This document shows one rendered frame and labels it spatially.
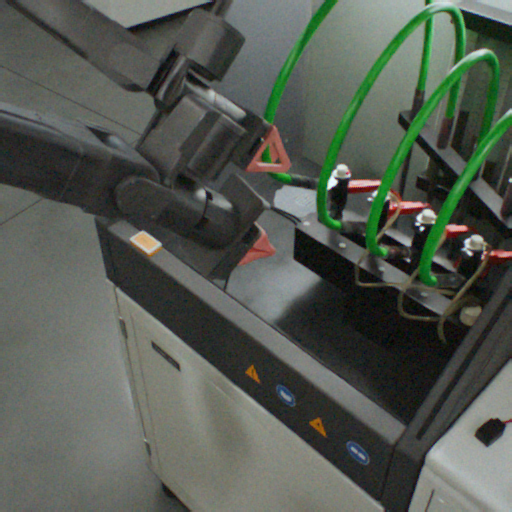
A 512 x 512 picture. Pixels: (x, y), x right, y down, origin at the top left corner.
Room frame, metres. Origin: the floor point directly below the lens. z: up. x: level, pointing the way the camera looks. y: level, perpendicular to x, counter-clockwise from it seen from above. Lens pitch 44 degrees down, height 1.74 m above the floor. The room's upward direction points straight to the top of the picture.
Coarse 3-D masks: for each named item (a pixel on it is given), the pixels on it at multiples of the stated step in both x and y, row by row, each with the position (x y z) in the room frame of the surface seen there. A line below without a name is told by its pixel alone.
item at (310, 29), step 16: (336, 0) 0.82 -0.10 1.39; (432, 0) 0.98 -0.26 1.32; (320, 16) 0.80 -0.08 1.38; (304, 32) 0.79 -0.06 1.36; (432, 32) 1.00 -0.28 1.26; (304, 48) 0.78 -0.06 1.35; (288, 64) 0.77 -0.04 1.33; (288, 80) 0.76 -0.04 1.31; (272, 96) 0.75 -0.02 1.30; (272, 112) 0.74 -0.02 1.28; (272, 176) 0.75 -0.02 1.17; (288, 176) 0.77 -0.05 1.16
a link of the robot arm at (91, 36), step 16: (16, 0) 0.76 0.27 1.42; (32, 0) 0.76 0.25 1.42; (48, 0) 0.76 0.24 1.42; (64, 0) 0.76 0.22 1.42; (80, 0) 0.76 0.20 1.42; (32, 16) 0.75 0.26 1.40; (48, 16) 0.75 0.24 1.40; (64, 16) 0.75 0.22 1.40; (80, 16) 0.74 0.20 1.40; (96, 16) 0.74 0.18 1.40; (48, 32) 0.75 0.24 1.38; (64, 32) 0.73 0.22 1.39; (80, 32) 0.73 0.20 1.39; (96, 32) 0.73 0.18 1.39; (112, 32) 0.73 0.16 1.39; (128, 32) 0.73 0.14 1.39; (80, 48) 0.72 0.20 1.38; (96, 48) 0.72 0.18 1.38; (112, 48) 0.72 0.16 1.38; (144, 48) 0.72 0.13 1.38; (96, 64) 0.71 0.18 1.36; (112, 80) 0.75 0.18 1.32; (128, 80) 0.70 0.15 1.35
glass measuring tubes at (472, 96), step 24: (480, 24) 1.00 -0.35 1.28; (504, 24) 0.97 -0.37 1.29; (480, 48) 1.00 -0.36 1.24; (504, 48) 0.97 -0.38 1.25; (480, 72) 1.00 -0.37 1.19; (504, 72) 0.99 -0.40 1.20; (480, 96) 1.00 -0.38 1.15; (504, 96) 0.97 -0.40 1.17; (456, 120) 1.02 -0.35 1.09; (480, 120) 0.98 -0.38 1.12; (456, 144) 1.00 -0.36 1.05; (504, 144) 0.96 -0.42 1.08; (432, 168) 1.02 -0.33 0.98; (504, 168) 0.96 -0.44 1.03; (480, 216) 0.94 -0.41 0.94
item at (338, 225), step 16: (416, 16) 0.81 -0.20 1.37; (432, 16) 0.83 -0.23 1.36; (400, 32) 0.79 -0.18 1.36; (464, 32) 0.90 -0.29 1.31; (384, 48) 0.78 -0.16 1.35; (464, 48) 0.91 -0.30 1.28; (384, 64) 0.76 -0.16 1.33; (368, 80) 0.75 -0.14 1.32; (352, 112) 0.73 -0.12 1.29; (448, 112) 0.92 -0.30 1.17; (448, 128) 0.92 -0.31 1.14; (336, 144) 0.71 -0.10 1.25; (320, 176) 0.70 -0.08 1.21; (320, 192) 0.69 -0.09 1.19; (320, 208) 0.69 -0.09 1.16; (336, 224) 0.72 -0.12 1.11; (352, 224) 0.75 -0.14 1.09
